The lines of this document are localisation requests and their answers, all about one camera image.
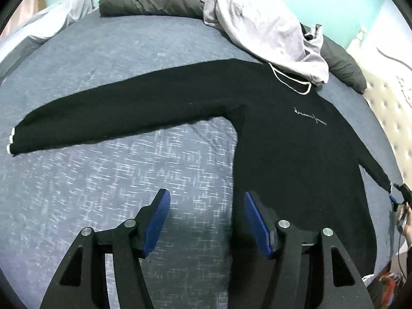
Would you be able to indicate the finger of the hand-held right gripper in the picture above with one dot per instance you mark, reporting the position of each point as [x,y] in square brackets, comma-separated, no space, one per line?
[393,198]

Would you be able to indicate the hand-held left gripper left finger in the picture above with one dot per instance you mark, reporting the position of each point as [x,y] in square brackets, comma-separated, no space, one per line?
[157,219]

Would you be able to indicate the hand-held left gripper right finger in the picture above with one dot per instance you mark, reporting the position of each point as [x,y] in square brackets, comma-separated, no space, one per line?
[257,225]

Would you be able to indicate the black sweater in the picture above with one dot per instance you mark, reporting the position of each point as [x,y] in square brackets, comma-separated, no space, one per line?
[289,151]

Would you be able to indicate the person's right hand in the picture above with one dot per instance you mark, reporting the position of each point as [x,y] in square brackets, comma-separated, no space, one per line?
[403,213]

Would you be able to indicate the colourful clutter pile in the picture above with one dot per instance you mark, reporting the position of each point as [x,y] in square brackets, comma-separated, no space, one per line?
[386,289]

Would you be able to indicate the bed with blue sheet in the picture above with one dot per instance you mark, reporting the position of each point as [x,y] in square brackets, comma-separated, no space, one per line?
[96,173]

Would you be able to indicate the cream tufted headboard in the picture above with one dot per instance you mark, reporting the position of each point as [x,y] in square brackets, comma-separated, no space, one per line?
[389,103]

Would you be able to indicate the light grey garment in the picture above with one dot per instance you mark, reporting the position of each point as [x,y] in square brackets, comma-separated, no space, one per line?
[264,29]

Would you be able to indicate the pale grey sheet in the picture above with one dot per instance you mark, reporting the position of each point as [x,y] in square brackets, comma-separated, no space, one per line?
[48,22]

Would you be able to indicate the pink curtain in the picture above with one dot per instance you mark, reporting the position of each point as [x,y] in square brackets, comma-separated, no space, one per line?
[27,4]

